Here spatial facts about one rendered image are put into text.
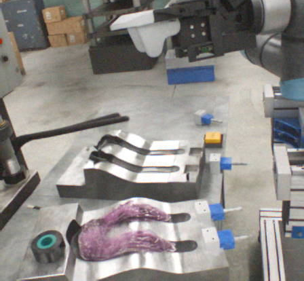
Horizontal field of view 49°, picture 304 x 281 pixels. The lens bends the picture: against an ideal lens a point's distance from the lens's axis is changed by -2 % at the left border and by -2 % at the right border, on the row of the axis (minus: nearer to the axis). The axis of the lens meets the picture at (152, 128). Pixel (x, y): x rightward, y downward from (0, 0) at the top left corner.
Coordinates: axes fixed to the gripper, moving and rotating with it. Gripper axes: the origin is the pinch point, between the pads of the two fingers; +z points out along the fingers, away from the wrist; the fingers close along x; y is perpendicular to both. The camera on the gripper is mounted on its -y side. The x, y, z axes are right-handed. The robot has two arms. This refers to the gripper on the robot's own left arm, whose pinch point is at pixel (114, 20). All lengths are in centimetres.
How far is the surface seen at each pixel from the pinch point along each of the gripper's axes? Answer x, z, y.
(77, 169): 70, 18, 50
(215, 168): 56, -30, 56
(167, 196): 46, -10, 57
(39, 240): 26, 27, 48
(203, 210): 29, -17, 54
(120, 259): 19, 8, 54
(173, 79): 368, -95, 88
